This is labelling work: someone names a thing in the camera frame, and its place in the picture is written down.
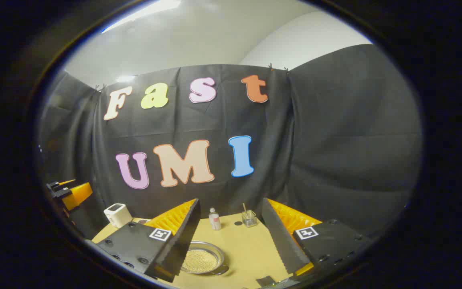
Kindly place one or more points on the pile of yellow soybeans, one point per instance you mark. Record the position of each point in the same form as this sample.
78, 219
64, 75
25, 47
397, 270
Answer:
201, 261

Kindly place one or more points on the white divided bean dish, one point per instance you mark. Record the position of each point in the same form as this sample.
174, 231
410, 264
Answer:
144, 220

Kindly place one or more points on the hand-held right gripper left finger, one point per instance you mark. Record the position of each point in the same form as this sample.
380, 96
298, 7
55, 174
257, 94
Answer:
183, 241

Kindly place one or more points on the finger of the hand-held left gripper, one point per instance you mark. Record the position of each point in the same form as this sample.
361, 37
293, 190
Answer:
56, 184
78, 194

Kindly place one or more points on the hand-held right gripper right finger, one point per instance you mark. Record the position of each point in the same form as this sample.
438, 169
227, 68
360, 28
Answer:
279, 237

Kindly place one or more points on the thin wooden stick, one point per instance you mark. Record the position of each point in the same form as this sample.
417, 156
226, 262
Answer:
244, 208

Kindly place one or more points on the small clear glass cup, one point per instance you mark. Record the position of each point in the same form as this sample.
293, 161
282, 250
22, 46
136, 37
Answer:
249, 220

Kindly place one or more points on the white toaster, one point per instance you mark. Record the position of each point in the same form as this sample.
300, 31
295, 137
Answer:
118, 214

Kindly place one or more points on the small black box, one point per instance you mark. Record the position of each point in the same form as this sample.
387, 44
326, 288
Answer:
266, 281

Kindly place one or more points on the white bottle with red label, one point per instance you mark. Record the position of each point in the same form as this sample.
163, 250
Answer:
215, 220

